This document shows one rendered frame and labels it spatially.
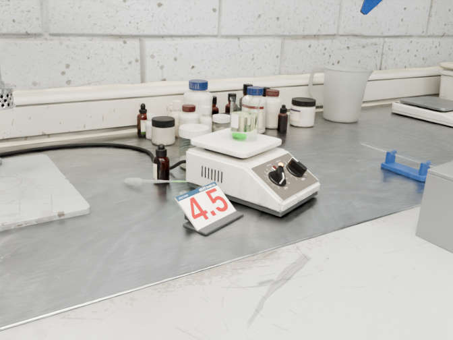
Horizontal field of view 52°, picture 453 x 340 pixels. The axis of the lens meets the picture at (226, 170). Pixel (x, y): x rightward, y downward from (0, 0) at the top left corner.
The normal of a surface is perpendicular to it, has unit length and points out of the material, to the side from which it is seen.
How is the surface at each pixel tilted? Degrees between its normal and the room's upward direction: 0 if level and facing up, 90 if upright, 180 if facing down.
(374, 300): 0
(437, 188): 90
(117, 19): 90
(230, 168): 90
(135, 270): 0
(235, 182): 90
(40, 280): 0
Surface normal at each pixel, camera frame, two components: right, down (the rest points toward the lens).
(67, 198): 0.04, -0.94
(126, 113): 0.54, 0.30
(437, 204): -0.84, 0.14
